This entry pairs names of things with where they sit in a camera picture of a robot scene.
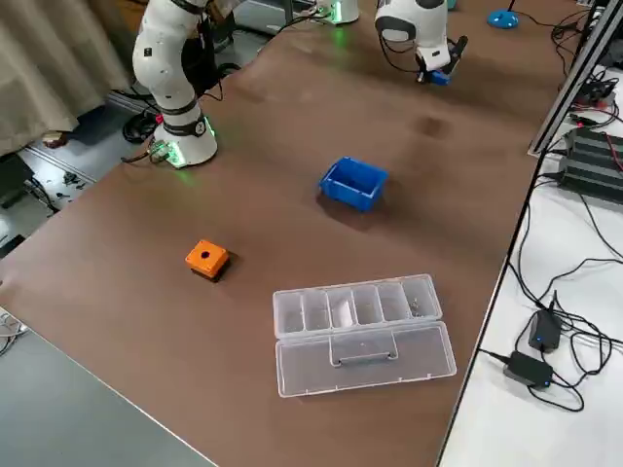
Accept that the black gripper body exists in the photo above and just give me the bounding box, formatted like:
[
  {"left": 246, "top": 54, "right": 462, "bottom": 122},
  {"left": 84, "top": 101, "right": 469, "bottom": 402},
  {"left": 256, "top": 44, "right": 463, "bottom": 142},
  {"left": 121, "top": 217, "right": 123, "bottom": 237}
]
[{"left": 446, "top": 36, "right": 470, "bottom": 78}]

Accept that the dark blue storage box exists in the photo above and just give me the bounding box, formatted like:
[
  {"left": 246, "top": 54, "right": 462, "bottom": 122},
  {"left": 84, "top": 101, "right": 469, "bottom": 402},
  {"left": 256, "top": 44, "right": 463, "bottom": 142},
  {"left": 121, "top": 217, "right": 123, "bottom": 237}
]
[{"left": 318, "top": 156, "right": 389, "bottom": 214}]

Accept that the black finned electronics box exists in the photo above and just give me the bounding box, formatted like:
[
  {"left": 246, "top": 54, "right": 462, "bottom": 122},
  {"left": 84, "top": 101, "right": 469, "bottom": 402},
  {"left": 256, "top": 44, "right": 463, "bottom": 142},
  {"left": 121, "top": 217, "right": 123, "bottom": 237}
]
[{"left": 556, "top": 126, "right": 623, "bottom": 203}]

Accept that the orange button box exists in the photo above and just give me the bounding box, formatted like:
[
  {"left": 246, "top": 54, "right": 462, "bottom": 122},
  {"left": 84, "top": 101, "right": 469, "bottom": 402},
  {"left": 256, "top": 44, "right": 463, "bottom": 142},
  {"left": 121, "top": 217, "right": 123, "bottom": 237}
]
[{"left": 184, "top": 238, "right": 231, "bottom": 283}]

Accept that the blue desk lamp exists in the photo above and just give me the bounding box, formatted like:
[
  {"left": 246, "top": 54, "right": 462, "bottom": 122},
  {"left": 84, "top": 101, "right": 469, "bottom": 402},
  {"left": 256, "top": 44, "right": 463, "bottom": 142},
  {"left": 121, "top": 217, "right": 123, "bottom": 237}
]
[{"left": 487, "top": 0, "right": 522, "bottom": 31}]

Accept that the black power adapter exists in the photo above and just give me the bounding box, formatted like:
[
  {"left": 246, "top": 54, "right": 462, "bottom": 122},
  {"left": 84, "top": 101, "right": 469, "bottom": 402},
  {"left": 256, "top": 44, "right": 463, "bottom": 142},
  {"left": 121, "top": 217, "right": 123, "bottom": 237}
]
[
  {"left": 501, "top": 350, "right": 556, "bottom": 388},
  {"left": 528, "top": 308, "right": 564, "bottom": 353}
]

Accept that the clear plastic organizer case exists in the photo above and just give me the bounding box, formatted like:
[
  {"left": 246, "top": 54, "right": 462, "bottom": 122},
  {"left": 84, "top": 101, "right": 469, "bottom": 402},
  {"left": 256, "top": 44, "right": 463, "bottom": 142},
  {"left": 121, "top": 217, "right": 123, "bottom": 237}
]
[{"left": 272, "top": 273, "right": 458, "bottom": 399}]

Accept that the beige curtain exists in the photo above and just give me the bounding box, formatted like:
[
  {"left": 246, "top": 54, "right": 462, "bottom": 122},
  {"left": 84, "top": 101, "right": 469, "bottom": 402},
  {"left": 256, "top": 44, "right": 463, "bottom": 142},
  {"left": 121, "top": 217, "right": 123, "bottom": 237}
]
[{"left": 0, "top": 0, "right": 153, "bottom": 158}]

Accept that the aluminium frame post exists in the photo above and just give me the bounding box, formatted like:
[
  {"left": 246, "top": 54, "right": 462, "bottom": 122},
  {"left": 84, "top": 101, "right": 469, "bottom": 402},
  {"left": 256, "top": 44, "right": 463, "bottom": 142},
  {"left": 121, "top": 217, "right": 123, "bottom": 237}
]
[{"left": 528, "top": 0, "right": 623, "bottom": 157}]

